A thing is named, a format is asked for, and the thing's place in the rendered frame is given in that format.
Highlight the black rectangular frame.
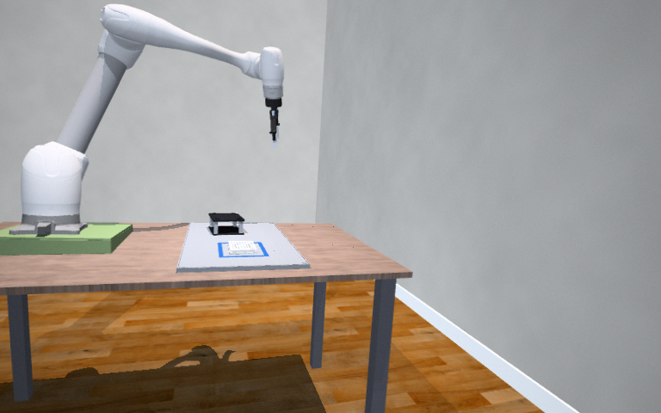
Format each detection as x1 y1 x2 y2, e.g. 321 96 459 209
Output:
208 213 244 235

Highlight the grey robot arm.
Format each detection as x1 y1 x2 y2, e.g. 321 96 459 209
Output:
9 4 284 235

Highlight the blue tape rectangle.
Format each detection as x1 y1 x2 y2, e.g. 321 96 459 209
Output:
218 243 269 257

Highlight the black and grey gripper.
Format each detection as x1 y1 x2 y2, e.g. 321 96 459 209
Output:
265 98 282 148

